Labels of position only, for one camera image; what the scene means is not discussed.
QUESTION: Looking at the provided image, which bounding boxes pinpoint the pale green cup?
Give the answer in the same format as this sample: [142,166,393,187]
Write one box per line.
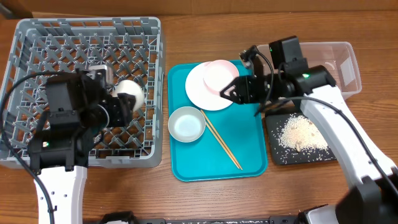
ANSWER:
[111,80,145,112]

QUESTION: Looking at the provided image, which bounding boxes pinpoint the pink bowl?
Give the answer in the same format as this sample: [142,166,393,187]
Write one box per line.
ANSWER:
[203,60,239,95]

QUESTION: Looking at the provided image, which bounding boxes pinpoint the wooden chopstick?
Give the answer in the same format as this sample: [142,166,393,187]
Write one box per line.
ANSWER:
[200,110,243,169]
[205,121,242,170]

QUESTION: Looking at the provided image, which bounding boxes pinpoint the grey bowl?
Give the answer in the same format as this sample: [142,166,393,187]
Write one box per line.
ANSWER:
[168,106,206,143]

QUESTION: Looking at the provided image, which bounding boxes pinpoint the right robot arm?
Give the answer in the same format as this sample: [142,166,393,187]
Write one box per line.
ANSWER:
[220,36,397,223]

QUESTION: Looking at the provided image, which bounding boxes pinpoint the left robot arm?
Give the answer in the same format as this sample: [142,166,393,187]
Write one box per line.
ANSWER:
[27,73,144,223]

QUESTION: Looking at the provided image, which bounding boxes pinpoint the large pink plate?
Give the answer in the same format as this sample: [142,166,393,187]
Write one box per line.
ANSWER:
[185,62,233,111]

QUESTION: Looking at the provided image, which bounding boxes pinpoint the spilled rice pile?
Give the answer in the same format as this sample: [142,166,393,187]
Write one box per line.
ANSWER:
[277,114,328,152]

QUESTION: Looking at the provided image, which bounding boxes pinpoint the grey plastic dish rack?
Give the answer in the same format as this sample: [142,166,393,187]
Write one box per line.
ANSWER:
[1,17,165,168]

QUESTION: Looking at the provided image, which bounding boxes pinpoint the black tray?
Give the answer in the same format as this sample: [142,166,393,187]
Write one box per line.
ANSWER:
[264,113,336,166]

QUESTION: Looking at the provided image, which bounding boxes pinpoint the teal serving tray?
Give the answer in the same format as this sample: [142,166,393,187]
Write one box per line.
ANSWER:
[167,63,268,182]

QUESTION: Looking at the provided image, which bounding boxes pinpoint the clear plastic bin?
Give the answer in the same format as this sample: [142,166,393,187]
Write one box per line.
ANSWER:
[254,37,362,99]

